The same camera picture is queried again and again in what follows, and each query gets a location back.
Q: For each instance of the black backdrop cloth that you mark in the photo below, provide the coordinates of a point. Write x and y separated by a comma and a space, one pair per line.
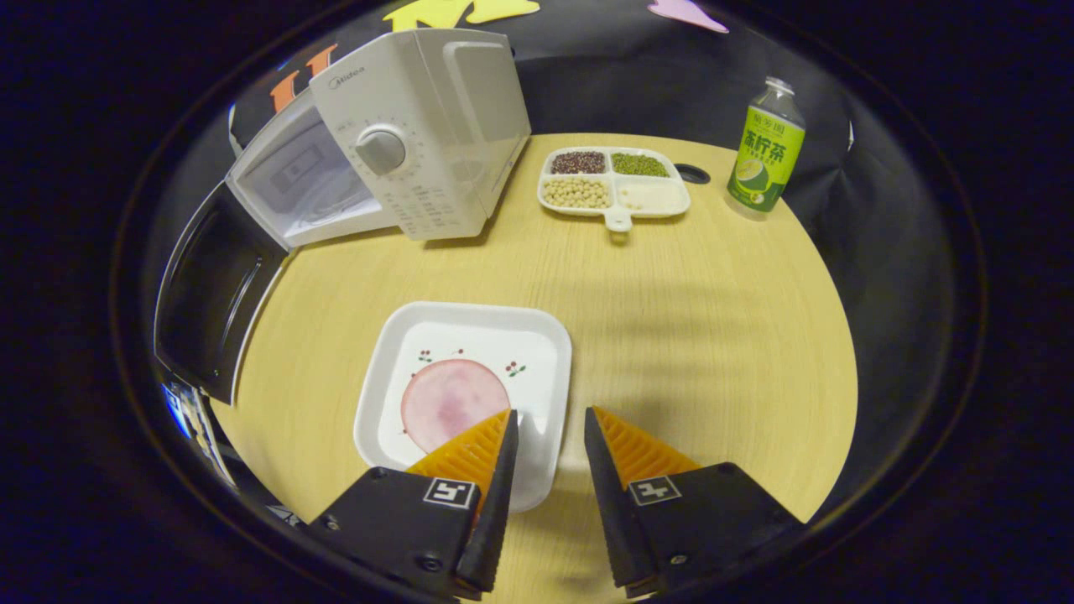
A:
604, 84

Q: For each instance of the pink ham slice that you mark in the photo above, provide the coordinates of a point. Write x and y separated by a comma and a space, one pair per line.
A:
449, 398

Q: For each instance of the white microwave oven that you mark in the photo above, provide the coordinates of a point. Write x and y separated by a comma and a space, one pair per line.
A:
436, 126

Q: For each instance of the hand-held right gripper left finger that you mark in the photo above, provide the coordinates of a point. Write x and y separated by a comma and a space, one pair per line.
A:
497, 503

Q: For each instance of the white divided tray of beans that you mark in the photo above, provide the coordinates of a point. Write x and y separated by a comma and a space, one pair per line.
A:
617, 183

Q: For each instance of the white square plate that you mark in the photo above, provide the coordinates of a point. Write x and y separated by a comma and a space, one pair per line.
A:
470, 344

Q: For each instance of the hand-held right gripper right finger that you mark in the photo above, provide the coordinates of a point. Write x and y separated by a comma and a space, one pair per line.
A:
608, 503

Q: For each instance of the green tea bottle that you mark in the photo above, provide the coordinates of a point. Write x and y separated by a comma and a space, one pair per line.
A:
765, 155

